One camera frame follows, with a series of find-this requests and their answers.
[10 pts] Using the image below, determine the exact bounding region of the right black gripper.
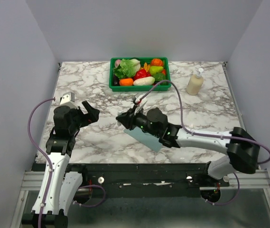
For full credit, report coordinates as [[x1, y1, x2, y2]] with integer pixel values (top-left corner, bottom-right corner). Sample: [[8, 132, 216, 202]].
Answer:
[[117, 104, 160, 137]]

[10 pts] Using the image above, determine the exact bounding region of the green glue stick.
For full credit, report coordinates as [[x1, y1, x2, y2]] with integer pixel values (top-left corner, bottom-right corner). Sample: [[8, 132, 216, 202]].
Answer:
[[116, 112, 123, 126]]

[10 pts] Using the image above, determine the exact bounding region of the blue-grey envelope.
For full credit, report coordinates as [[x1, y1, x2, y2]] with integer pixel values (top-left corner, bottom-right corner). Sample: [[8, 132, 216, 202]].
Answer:
[[124, 127, 162, 152]]

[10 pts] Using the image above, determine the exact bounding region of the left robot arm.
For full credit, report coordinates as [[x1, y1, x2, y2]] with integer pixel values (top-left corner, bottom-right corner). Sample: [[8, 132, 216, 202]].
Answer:
[[21, 99, 100, 228]]

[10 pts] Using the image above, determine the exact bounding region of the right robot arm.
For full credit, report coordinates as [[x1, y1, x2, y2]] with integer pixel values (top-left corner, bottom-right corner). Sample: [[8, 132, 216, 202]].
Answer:
[[116, 108, 260, 186]]

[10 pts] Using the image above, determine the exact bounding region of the green plastic crate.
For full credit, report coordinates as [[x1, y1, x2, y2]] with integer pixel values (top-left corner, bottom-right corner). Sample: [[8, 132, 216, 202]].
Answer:
[[109, 57, 170, 92]]

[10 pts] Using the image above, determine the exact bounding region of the orange carrot toy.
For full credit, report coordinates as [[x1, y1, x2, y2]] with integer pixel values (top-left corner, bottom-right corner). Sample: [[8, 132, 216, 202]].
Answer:
[[119, 78, 133, 86]]

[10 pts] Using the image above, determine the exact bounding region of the white radish toy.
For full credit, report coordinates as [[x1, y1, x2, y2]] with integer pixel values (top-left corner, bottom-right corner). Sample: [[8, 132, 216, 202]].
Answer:
[[133, 76, 155, 86]]

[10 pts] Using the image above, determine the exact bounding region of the red pepper toy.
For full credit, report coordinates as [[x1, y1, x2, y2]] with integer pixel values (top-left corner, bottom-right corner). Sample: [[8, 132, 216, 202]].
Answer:
[[133, 69, 151, 81]]

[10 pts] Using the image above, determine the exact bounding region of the green lettuce toy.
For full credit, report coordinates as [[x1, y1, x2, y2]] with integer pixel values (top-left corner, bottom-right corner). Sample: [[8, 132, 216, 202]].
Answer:
[[113, 59, 141, 79]]

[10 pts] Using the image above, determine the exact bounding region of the green pepper toy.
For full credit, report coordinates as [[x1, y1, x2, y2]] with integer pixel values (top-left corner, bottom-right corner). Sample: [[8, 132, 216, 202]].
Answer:
[[153, 73, 168, 86]]

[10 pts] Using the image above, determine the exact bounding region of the green pear toy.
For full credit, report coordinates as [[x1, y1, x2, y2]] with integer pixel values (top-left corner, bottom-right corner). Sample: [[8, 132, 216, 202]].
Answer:
[[149, 66, 164, 76]]

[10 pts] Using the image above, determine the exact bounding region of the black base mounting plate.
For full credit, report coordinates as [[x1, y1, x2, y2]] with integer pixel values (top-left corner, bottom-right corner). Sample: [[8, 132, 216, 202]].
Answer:
[[31, 162, 230, 199]]

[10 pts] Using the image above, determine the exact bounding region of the orange pumpkin toy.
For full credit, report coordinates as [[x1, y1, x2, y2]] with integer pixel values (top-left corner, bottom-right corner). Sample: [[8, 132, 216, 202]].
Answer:
[[150, 58, 164, 67]]

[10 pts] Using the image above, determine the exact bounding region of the beige pump bottle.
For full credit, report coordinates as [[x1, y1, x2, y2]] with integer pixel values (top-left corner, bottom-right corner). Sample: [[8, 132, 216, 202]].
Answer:
[[186, 68, 204, 95]]

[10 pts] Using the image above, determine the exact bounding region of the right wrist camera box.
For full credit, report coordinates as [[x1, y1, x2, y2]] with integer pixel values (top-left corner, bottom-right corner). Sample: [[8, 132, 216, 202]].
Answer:
[[133, 94, 147, 115]]

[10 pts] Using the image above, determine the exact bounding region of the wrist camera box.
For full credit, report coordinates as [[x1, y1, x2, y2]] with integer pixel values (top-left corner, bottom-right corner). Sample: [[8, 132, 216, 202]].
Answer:
[[55, 92, 77, 109], [133, 94, 147, 115]]

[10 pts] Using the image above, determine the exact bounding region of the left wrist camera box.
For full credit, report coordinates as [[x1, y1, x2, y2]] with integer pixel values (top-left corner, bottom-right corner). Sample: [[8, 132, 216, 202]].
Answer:
[[55, 92, 77, 109]]

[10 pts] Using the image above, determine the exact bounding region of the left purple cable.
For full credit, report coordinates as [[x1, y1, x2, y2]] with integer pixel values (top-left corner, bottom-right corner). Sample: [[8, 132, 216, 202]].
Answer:
[[27, 96, 106, 228]]

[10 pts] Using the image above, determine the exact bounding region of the aluminium frame rail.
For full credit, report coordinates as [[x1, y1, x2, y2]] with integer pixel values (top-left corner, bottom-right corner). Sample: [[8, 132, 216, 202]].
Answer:
[[235, 170, 270, 189]]

